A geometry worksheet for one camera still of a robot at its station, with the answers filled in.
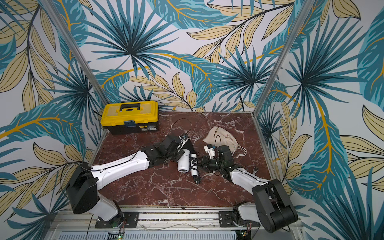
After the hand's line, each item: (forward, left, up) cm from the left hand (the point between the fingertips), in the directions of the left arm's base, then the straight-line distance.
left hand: (178, 149), depth 83 cm
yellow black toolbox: (+22, +33, +1) cm, 40 cm away
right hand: (-7, -8, -4) cm, 11 cm away
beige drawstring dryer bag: (+14, -24, -7) cm, 29 cm away
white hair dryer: (-6, -3, -3) cm, 7 cm away
